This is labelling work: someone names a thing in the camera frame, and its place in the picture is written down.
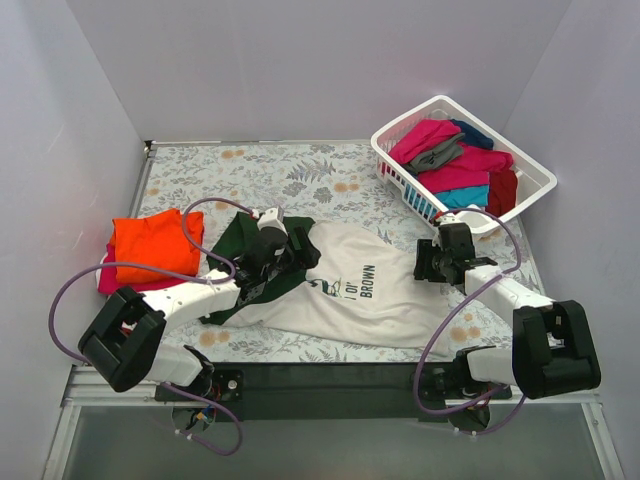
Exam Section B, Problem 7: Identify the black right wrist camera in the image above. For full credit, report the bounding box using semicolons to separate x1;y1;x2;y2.
434;214;476;260

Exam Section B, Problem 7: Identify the grey shirt in basket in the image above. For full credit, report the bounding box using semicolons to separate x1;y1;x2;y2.
405;143;464;175

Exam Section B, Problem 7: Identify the folded pink t-shirt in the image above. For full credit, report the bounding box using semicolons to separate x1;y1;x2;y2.
97;243;200;295

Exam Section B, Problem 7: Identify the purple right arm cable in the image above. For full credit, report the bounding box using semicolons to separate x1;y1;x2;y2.
412;207;529;436

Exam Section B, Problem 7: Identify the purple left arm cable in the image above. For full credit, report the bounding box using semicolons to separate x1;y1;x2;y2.
48;197;244;456

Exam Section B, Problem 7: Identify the folded orange t-shirt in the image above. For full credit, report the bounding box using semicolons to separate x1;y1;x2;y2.
109;208;204;258

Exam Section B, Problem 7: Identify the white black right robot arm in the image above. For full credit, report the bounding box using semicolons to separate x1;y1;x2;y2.
414;240;602;399

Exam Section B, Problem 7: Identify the magenta shirt in basket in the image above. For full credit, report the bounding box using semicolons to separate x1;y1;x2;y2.
418;146;514;194
389;119;462;165

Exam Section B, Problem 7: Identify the white plastic laundry basket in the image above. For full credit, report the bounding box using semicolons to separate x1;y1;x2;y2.
371;95;557;238

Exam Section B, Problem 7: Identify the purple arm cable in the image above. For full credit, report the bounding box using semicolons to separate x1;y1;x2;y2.
412;207;529;436
48;197;244;456

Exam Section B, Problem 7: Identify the white green raglan t-shirt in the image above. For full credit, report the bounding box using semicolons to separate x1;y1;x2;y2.
202;216;449;348

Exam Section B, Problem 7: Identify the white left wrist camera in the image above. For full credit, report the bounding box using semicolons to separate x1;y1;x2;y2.
250;206;287;233

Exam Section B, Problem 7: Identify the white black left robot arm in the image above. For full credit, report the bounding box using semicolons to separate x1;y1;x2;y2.
78;227;321;400

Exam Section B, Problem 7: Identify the navy blue shirt in basket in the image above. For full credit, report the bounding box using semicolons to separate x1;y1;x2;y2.
450;119;494;150

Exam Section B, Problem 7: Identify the dark red shirt in basket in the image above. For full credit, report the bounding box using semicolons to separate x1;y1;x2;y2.
486;170;518;217

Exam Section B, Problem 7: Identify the black metal base rail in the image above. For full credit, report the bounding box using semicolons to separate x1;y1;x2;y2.
154;361;513;424

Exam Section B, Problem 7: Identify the teal shirt in basket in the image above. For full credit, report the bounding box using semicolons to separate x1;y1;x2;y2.
436;185;489;209

